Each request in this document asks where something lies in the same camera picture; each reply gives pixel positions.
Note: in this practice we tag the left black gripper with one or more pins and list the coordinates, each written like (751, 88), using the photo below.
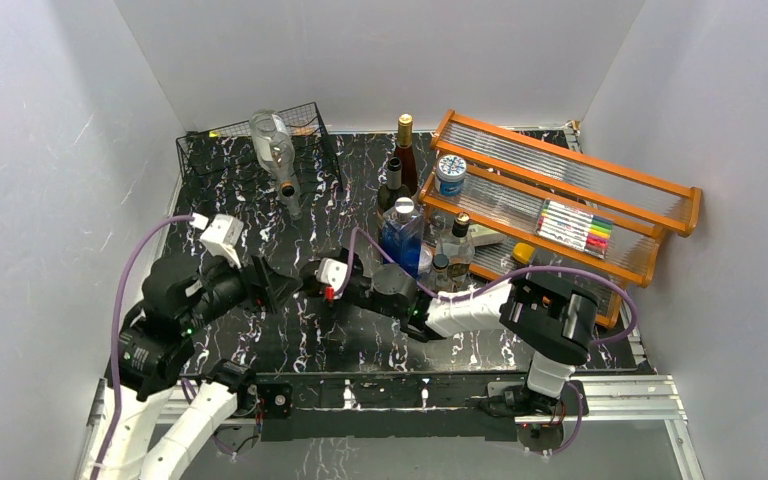
(266, 289)

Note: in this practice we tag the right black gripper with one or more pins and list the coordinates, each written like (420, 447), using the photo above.
(343, 254)

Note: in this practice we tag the clear bottle blue label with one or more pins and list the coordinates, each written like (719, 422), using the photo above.
(438, 278)

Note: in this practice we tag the slim clear glass bottle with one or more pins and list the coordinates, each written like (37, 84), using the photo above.
(288, 194)

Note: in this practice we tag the green bottle silver cap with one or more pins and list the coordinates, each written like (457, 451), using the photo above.
(391, 189)

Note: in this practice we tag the clear bottle black gold cap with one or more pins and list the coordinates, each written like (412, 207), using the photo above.
(457, 244)

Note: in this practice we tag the dark red wine bottle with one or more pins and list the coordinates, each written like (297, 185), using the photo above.
(404, 151)

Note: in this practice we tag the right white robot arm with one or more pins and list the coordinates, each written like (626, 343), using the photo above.
(552, 315)

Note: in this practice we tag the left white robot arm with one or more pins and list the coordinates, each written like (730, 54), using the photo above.
(181, 296)

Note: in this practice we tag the clear bottle copper neck band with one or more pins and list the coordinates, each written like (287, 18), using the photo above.
(273, 145)

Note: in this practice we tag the orange wooden shelf rack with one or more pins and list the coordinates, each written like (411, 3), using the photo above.
(511, 178)

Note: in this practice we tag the small clear glitter cup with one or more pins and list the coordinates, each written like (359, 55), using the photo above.
(425, 259)

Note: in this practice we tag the small white green box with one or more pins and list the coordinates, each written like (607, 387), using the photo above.
(484, 236)

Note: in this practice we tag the blue white lidded jar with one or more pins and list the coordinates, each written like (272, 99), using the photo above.
(450, 174)

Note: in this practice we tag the yellow small block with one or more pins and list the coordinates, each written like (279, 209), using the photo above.
(523, 253)

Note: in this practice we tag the coloured marker pen set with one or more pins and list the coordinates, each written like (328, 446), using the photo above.
(574, 228)

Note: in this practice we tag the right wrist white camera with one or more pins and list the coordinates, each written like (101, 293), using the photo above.
(333, 275)

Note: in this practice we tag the wrist white camera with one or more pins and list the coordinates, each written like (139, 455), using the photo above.
(220, 235)
(333, 275)

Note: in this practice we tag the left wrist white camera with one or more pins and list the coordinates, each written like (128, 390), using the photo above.
(220, 235)

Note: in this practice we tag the aluminium base frame rail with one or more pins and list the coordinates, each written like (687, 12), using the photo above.
(160, 436)

